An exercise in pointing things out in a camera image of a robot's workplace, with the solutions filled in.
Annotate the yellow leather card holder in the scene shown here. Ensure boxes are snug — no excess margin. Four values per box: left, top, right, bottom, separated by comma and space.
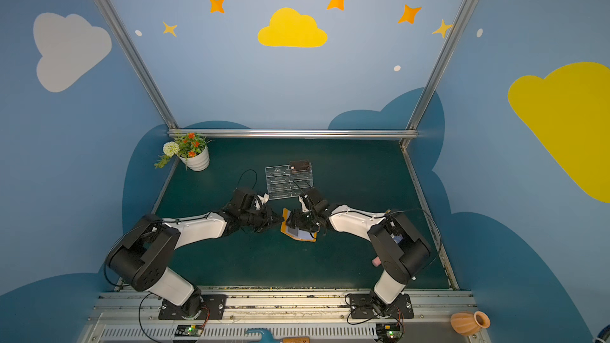
281, 208, 317, 243

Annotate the clear plastic organizer tray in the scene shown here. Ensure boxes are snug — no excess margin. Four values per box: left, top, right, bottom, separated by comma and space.
265, 162, 314, 200

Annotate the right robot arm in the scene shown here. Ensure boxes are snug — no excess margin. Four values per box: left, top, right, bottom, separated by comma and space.
282, 187, 434, 311

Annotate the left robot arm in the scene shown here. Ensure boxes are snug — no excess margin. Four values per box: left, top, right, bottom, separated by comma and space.
105, 187, 284, 318

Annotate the potted flower plant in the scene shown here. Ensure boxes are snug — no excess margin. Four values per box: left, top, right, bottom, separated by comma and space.
154, 133, 210, 172

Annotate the left controller board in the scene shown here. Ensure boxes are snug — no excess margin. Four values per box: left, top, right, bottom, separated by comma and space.
175, 324, 204, 338

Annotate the controller board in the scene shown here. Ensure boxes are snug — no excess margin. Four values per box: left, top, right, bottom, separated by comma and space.
375, 323, 403, 343
175, 324, 204, 338

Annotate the right controller board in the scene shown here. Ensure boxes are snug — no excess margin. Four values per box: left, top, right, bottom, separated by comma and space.
375, 323, 403, 343

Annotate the terracotta clay vase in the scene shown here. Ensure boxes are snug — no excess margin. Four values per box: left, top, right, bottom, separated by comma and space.
451, 311, 491, 336

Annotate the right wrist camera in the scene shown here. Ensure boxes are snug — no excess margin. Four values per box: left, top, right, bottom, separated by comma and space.
299, 196, 309, 213

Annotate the aluminium frame rear bar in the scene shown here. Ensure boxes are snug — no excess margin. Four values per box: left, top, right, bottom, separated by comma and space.
168, 129, 418, 140

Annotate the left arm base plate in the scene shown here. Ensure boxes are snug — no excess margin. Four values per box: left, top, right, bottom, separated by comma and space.
158, 294, 227, 321

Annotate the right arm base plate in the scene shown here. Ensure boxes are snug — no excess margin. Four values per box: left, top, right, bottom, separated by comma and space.
345, 293, 415, 320

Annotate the teal handled tool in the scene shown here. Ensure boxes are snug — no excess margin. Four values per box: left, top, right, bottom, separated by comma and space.
246, 329, 311, 343

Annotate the aluminium front rail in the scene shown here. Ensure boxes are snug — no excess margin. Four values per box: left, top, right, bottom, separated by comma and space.
78, 287, 491, 342

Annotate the aluminium frame left post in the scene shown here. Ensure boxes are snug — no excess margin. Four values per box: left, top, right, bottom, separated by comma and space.
94, 0, 179, 129

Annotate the aluminium frame post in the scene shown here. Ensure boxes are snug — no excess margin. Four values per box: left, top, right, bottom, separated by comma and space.
94, 0, 179, 129
405, 0, 479, 140

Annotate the aluminium frame right post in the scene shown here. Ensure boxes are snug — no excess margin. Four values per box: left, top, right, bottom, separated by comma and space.
405, 0, 479, 140

